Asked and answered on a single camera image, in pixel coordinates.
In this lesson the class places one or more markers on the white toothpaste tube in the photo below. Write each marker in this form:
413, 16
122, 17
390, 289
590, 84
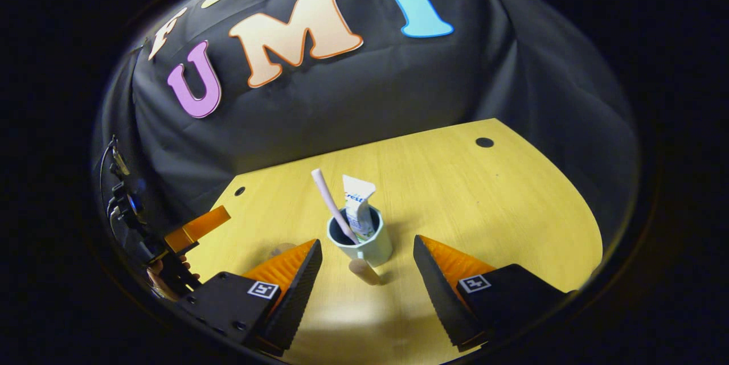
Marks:
359, 205

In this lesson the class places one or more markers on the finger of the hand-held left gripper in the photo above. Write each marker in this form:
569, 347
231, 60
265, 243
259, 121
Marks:
196, 228

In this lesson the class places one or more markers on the pale pink toothbrush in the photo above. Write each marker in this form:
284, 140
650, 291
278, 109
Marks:
330, 200

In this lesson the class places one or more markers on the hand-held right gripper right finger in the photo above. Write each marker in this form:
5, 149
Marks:
441, 296

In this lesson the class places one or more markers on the yellow wooden desktop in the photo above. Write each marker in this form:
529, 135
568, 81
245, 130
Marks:
501, 211

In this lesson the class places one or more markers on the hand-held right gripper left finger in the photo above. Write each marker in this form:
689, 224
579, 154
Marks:
299, 296

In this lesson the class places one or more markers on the black backdrop cloth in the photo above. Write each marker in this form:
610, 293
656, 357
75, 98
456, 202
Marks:
370, 97

